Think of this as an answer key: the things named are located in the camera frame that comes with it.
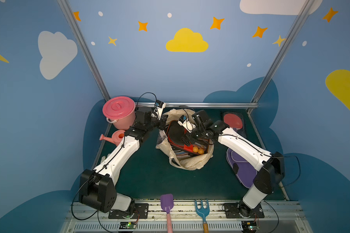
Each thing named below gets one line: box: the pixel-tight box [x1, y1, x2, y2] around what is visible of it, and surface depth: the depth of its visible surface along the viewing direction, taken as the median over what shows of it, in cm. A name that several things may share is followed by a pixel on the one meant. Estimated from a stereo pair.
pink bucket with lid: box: [102, 96, 137, 131], surface depth 98 cm
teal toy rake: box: [194, 199, 210, 233], surface depth 75 cm
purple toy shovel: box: [160, 193, 175, 233], surface depth 78 cm
